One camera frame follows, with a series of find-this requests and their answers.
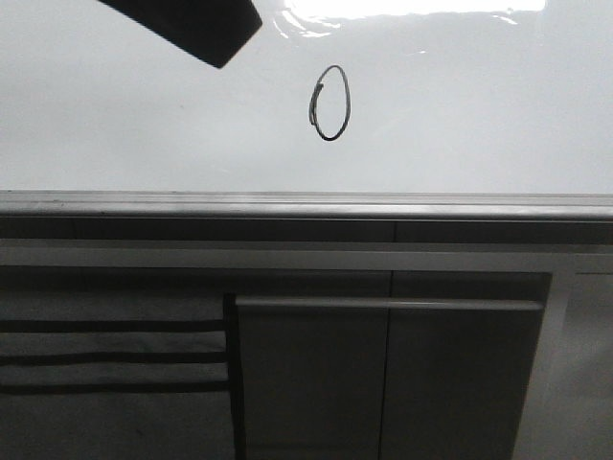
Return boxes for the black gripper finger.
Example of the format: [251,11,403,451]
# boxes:
[105,0,262,68]

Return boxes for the grey fabric organizer black stripes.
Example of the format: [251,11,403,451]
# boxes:
[1,291,235,459]

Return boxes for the white whiteboard with metal frame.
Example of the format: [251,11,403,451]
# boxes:
[1,1,612,220]

